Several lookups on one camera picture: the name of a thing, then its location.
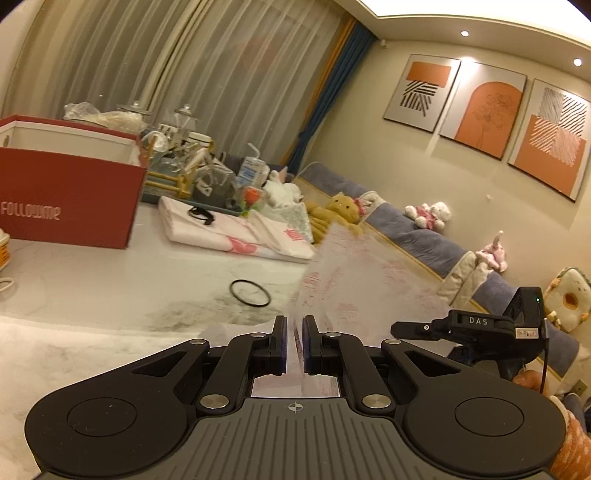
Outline large white pink folded bag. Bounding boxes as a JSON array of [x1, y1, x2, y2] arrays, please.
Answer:
[[158, 196, 317, 265]]

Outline small folded bag red print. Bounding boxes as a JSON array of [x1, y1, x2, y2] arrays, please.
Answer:
[[249, 213, 317, 261]]

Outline glass coffee server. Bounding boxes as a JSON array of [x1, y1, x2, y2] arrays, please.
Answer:
[[191, 161, 238, 208]]

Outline pink plush bunny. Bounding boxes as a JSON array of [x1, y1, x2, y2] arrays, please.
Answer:
[[475, 231, 509, 273]]

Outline wall picture white stripes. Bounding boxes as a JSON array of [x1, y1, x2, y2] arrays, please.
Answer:
[[507, 78, 591, 202]]

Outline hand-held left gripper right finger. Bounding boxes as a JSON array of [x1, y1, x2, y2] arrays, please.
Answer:
[[301, 315, 461, 415]]

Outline black rubber band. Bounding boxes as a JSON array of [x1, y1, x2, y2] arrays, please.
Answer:
[[229, 279, 271, 306]]

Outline white plush cat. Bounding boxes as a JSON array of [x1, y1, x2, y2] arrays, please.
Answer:
[[263, 168, 303, 208]]

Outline glass teapot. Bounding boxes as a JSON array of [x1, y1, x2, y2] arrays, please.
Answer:
[[173, 104, 199, 139]]

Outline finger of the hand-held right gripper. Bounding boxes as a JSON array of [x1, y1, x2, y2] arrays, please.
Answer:
[[390, 310, 514, 343]]

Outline toast plush pillow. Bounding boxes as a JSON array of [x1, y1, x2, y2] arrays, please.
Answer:
[[542, 267, 591, 333]]

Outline clear plastic bag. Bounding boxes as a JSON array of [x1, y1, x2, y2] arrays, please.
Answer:
[[62, 102, 144, 132]]

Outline white sheer curtain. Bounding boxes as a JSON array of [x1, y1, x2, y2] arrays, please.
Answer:
[[0, 0, 356, 171]]

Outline blue curtain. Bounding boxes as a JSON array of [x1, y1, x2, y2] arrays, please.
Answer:
[[281, 18, 377, 169]]

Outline white teddy bear pink dress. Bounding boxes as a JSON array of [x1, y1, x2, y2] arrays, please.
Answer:
[[405, 202, 451, 232]]

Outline grey blue sofa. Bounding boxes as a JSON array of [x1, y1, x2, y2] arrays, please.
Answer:
[[277, 161, 583, 384]]

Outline milk carton with straw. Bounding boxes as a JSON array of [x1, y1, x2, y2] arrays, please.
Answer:
[[236, 143, 269, 185]]

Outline yellow plush cat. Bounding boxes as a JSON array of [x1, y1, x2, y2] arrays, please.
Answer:
[[305, 193, 365, 243]]

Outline white plush toy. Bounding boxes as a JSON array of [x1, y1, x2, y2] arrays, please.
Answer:
[[272, 200, 315, 243]]

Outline red cardboard box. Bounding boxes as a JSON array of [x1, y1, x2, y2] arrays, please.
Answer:
[[0, 114, 148, 250]]

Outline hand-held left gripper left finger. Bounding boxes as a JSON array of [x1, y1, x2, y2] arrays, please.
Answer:
[[130, 315, 290, 415]]

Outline white pink-printed shopping bag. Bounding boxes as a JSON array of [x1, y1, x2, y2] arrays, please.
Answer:
[[252, 224, 455, 400]]

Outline orange toy in clear box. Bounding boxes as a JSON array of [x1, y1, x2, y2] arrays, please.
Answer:
[[240, 185, 265, 215]]

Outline wall picture black stripes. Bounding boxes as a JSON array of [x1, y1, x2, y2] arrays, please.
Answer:
[[383, 54, 462, 134]]

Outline glass lidded jar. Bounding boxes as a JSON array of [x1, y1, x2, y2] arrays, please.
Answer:
[[117, 99, 153, 125]]

